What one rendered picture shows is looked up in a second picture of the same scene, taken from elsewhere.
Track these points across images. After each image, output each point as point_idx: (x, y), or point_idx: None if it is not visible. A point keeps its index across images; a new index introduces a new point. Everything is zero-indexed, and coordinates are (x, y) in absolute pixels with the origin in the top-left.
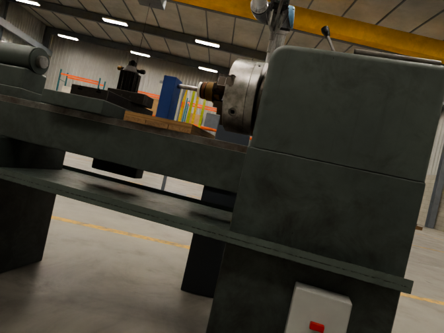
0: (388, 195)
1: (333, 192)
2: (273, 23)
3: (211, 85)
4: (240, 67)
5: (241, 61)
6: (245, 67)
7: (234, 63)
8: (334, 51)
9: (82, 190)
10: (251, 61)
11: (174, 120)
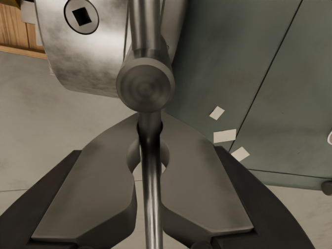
0: None
1: None
2: (139, 159)
3: (13, 4)
4: (88, 92)
5: (77, 82)
6: (101, 94)
7: (65, 86)
8: (279, 186)
9: (13, 53)
10: (102, 74)
11: (35, 57)
